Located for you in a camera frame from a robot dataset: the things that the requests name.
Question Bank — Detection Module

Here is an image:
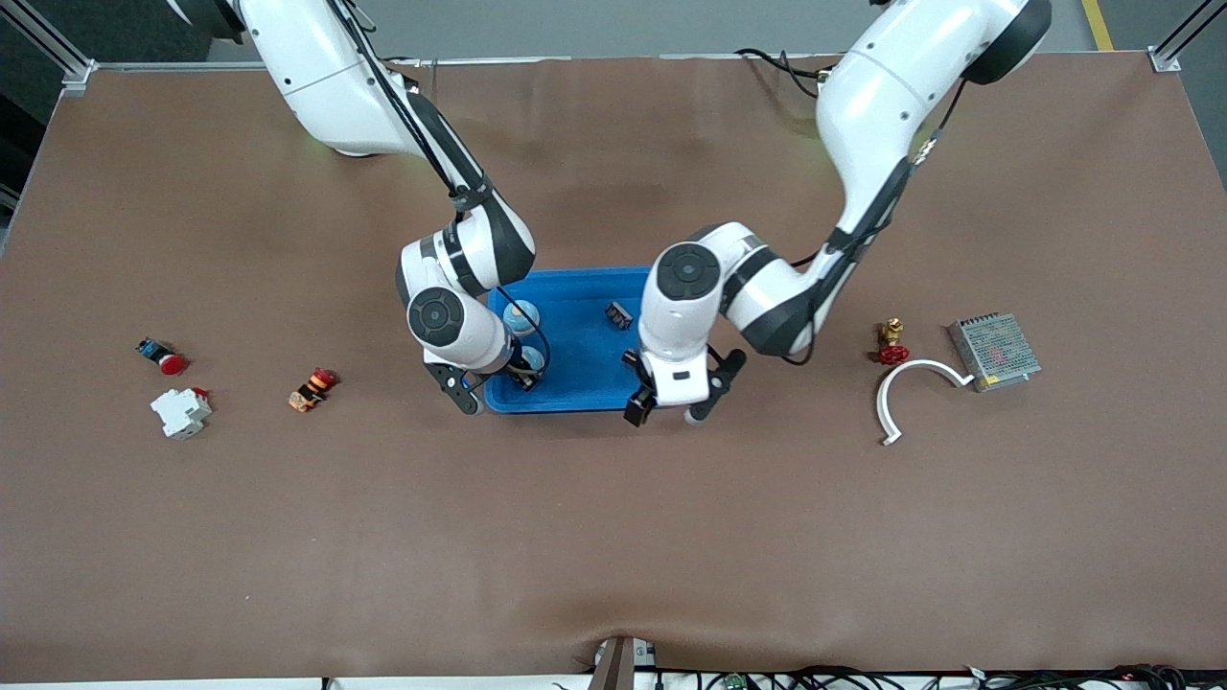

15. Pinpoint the blue plastic tray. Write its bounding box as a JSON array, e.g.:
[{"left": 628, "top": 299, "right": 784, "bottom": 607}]
[{"left": 484, "top": 266, "right": 681, "bottom": 414}]

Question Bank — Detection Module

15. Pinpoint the brown table mat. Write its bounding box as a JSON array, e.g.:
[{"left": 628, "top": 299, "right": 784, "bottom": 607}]
[{"left": 0, "top": 53, "right": 1227, "bottom": 683}]

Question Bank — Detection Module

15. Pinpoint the orange emergency stop button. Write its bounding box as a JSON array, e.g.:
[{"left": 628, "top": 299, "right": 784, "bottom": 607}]
[{"left": 288, "top": 367, "right": 339, "bottom": 414}]

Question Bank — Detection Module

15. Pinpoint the brass valve red handwheel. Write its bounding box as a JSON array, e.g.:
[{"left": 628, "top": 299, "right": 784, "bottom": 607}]
[{"left": 877, "top": 318, "right": 912, "bottom": 367}]

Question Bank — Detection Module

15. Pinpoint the white curved plastic clip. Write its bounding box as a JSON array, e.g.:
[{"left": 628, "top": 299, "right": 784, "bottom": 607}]
[{"left": 878, "top": 358, "right": 975, "bottom": 448}]

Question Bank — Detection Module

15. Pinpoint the white circuit breaker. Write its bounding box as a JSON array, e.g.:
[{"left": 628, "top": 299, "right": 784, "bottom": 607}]
[{"left": 150, "top": 386, "right": 214, "bottom": 441}]

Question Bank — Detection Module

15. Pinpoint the metal mesh power supply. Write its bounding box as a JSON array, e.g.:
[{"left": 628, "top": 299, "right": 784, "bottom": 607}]
[{"left": 947, "top": 312, "right": 1042, "bottom": 393}]

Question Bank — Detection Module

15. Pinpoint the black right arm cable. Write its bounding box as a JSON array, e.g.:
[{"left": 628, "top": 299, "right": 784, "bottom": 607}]
[{"left": 331, "top": 0, "right": 553, "bottom": 386}]

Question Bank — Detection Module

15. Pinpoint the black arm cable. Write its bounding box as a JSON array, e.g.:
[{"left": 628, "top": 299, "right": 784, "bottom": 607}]
[
  {"left": 784, "top": 81, "right": 965, "bottom": 367},
  {"left": 331, "top": 0, "right": 553, "bottom": 386}
]

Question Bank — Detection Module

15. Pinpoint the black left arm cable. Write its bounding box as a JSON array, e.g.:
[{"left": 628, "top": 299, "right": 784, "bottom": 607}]
[{"left": 784, "top": 81, "right": 965, "bottom": 367}]

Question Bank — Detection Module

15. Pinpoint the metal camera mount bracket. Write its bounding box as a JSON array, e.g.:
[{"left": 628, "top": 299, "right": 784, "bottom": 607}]
[{"left": 587, "top": 634, "right": 660, "bottom": 690}]

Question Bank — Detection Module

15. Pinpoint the red push button switch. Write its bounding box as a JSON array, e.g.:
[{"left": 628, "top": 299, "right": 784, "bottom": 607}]
[{"left": 136, "top": 337, "right": 189, "bottom": 377}]

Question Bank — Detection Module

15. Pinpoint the black base cable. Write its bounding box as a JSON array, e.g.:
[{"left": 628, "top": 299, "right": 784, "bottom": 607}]
[{"left": 736, "top": 46, "right": 831, "bottom": 97}]

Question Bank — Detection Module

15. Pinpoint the aluminium frame profile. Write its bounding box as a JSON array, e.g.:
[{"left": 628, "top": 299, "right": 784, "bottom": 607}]
[
  {"left": 0, "top": 0, "right": 99, "bottom": 99},
  {"left": 1148, "top": 0, "right": 1227, "bottom": 74}
]

